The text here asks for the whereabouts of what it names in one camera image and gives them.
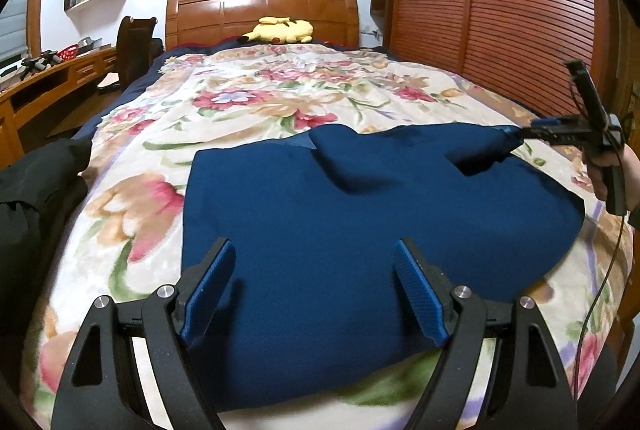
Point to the window with grey blind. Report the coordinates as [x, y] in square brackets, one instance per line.
[12, 20]

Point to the wooden louvered wardrobe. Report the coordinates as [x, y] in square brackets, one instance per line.
[475, 10]

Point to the red basket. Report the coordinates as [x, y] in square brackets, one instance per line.
[67, 53]

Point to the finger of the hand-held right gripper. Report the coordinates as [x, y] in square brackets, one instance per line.
[555, 138]
[547, 125]

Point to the metal box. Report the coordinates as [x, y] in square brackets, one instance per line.
[89, 43]

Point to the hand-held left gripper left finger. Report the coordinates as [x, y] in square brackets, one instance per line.
[210, 295]

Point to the wall outlet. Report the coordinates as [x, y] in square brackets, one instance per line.
[372, 31]

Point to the floral fleece blanket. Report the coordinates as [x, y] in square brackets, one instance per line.
[150, 190]

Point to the black garment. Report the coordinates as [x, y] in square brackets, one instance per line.
[30, 210]

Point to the wooden bed headboard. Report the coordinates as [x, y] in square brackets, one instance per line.
[260, 8]

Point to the person's right hand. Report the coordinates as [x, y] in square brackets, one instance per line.
[602, 182]

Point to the navy blue suit jacket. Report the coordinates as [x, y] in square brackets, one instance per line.
[350, 230]

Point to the dark wooden chair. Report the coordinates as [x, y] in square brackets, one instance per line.
[135, 50]

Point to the wooden desk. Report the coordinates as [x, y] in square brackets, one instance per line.
[35, 85]

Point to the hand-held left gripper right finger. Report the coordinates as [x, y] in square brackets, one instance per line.
[420, 295]

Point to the yellow plush toy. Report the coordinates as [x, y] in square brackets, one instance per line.
[280, 30]

